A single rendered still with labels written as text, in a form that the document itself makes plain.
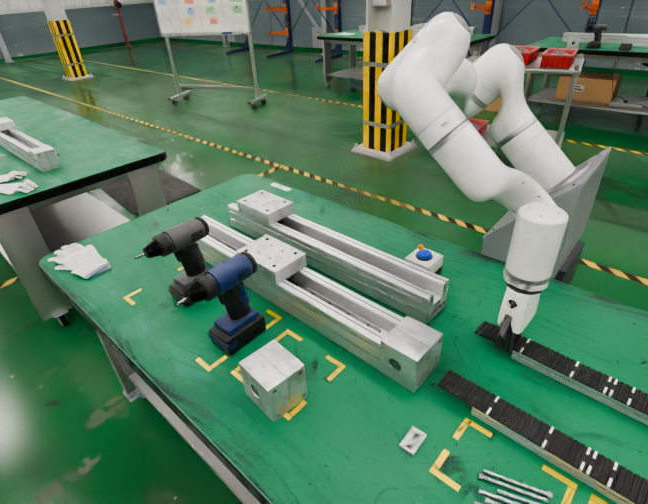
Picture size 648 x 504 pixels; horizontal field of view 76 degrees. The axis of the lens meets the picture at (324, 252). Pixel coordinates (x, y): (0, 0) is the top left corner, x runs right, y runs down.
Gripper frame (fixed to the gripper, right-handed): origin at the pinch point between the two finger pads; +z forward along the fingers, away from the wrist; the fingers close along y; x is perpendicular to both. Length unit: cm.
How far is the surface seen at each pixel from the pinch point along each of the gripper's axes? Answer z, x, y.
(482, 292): 4.0, 13.3, 15.7
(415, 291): -4.5, 21.9, -4.6
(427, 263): -2.0, 27.7, 10.6
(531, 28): 18, 273, 748
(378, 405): 4.0, 13.0, -31.2
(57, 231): 60, 274, -27
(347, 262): -4.0, 43.2, -5.0
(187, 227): -17, 73, -33
